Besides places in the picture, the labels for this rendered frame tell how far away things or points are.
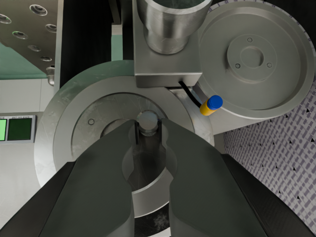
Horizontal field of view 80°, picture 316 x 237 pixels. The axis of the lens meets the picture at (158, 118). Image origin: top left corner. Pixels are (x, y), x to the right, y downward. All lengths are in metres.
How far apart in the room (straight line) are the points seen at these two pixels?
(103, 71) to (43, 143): 0.08
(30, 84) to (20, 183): 2.98
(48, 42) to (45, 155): 0.32
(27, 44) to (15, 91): 3.10
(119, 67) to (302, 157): 0.20
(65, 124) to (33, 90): 3.29
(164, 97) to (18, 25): 0.33
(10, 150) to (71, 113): 0.44
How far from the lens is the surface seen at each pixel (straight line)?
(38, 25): 0.42
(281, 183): 0.28
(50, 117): 0.18
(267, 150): 0.30
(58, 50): 0.21
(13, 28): 0.45
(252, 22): 0.23
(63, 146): 0.17
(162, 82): 0.15
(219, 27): 0.22
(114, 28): 0.62
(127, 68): 0.18
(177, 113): 0.16
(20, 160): 0.58
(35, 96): 3.41
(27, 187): 0.57
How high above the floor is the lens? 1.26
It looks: 10 degrees down
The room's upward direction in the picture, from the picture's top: 177 degrees clockwise
